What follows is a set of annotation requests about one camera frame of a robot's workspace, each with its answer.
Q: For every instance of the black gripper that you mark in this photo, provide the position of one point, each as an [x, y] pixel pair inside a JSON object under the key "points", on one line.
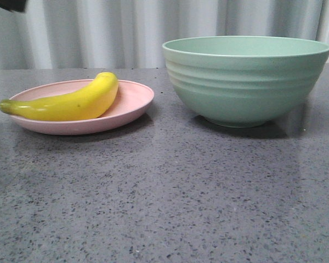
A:
{"points": [[13, 5]]}

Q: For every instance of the yellow banana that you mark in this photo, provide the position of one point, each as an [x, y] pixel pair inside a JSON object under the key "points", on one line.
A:
{"points": [[88, 102]]}

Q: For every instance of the white pleated curtain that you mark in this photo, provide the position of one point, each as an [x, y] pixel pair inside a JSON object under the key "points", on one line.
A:
{"points": [[125, 34]]}

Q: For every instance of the pink plate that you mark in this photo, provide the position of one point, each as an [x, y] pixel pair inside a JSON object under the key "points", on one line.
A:
{"points": [[132, 100]]}

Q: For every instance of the green ribbed bowl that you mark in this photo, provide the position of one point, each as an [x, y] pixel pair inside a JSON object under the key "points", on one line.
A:
{"points": [[243, 81]]}

